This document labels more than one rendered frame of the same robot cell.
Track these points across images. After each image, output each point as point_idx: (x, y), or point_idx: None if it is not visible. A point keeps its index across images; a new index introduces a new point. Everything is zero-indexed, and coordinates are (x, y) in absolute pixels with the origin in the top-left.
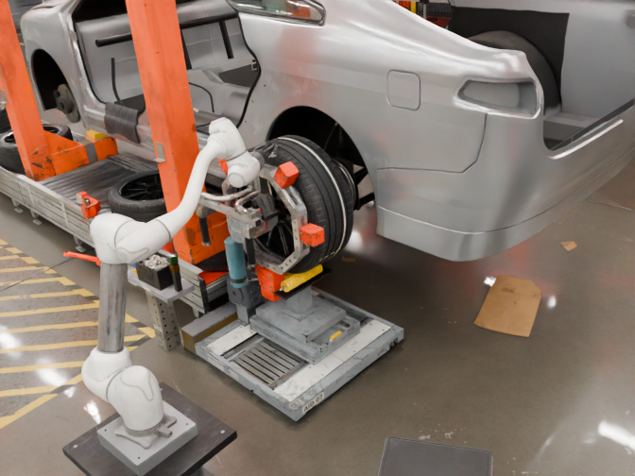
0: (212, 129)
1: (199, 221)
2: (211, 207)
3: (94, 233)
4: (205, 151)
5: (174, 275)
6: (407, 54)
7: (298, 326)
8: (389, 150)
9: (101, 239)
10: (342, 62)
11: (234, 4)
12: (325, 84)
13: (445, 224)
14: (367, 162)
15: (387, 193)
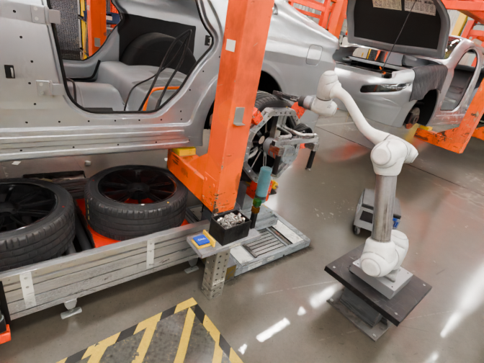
0: (336, 78)
1: (279, 158)
2: (287, 144)
3: (400, 155)
4: (347, 92)
5: (257, 214)
6: (319, 36)
7: (261, 212)
8: (299, 88)
9: (402, 157)
10: (288, 39)
11: None
12: (274, 53)
13: (312, 119)
14: (285, 99)
15: None
